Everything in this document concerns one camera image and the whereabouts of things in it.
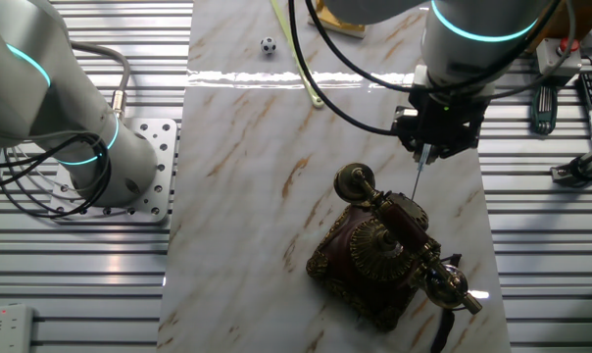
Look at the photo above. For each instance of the brass and maroon phone handset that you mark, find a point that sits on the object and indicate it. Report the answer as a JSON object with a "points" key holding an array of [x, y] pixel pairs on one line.
{"points": [[404, 228]]}

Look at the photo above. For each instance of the yellow-green fly swatter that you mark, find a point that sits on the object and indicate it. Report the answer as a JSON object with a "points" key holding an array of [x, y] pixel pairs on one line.
{"points": [[303, 73]]}

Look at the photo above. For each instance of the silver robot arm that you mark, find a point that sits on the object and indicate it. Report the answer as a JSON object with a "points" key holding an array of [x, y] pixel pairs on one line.
{"points": [[31, 73]]}

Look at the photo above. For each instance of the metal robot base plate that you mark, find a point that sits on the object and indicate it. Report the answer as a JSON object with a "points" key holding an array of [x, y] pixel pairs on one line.
{"points": [[159, 162]]}

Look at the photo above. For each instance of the red emergency stop button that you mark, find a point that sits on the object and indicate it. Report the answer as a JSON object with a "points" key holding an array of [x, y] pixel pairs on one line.
{"points": [[568, 45]]}

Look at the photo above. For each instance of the vintage brass rotary phone base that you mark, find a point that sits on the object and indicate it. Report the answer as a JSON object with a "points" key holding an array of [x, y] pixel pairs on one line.
{"points": [[345, 265]]}

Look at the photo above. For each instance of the green hex key holder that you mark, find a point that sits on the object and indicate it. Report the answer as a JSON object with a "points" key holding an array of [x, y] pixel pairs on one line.
{"points": [[545, 110]]}

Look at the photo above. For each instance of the small silver camera on mount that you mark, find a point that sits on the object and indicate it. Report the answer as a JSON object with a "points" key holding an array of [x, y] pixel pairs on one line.
{"points": [[582, 169]]}

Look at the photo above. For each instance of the white power strip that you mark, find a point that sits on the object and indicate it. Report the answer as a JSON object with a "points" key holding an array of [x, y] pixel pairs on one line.
{"points": [[4, 328]]}

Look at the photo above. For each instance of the mini soccer ball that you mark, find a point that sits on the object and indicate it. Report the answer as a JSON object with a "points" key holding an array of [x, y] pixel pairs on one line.
{"points": [[268, 45]]}

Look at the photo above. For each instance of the gold tissue pack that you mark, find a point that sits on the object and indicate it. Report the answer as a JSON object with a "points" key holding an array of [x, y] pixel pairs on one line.
{"points": [[337, 27]]}

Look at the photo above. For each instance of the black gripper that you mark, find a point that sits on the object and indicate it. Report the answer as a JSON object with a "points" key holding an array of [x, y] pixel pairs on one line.
{"points": [[448, 120]]}

